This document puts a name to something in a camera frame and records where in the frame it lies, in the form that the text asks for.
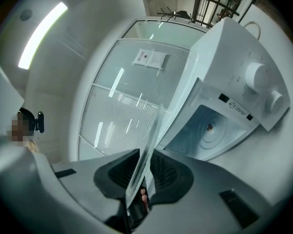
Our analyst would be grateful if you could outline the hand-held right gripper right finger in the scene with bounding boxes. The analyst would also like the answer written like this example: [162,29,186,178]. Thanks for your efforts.
[136,152,291,234]

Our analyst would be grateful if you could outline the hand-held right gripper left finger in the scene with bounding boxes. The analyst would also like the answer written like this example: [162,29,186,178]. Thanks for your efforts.
[51,148,140,234]

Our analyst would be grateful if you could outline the round glass turntable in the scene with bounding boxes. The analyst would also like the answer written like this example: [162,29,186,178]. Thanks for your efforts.
[124,103,166,211]

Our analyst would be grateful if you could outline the person's right hand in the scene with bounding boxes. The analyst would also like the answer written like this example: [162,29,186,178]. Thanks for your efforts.
[141,188,149,211]

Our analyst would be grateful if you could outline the frosted glass partition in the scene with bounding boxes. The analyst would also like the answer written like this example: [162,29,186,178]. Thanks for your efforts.
[78,19,207,157]

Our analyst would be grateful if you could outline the person's head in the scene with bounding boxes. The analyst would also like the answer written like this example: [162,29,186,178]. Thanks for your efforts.
[11,107,40,153]

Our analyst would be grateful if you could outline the white paper notice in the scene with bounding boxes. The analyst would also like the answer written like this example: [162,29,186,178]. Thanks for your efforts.
[131,48,169,70]

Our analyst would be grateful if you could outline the white microwave oven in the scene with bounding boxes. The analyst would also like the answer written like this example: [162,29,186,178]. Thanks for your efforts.
[158,17,291,161]

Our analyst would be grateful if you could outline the ceiling light strip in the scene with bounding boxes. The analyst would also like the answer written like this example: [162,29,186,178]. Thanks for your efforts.
[18,1,68,70]

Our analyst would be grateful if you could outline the black pronged rack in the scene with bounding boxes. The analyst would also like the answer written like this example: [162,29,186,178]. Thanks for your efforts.
[157,6,193,25]

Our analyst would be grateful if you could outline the black metal shelf rack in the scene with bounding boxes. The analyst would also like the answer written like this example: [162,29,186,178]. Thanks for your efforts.
[191,0,253,29]

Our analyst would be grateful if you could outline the round grey ceiling fixture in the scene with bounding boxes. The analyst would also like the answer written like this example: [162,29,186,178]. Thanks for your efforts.
[20,8,33,21]

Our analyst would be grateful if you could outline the black head-mounted camera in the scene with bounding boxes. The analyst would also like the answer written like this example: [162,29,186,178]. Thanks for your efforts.
[31,110,45,134]

